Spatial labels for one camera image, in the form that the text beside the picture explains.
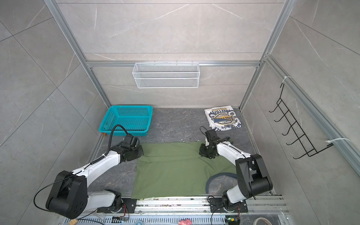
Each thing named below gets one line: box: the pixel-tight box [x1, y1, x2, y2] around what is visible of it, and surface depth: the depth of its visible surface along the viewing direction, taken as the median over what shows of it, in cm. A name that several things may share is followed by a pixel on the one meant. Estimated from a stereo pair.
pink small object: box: [178, 218, 193, 225], surface depth 67 cm
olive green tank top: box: [131, 141, 238, 200], surface depth 86 cm
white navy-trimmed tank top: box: [204, 105, 242, 132], surface depth 113 cm
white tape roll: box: [252, 217, 273, 225], surface depth 70 cm
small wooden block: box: [68, 218, 78, 225], surface depth 70 cm
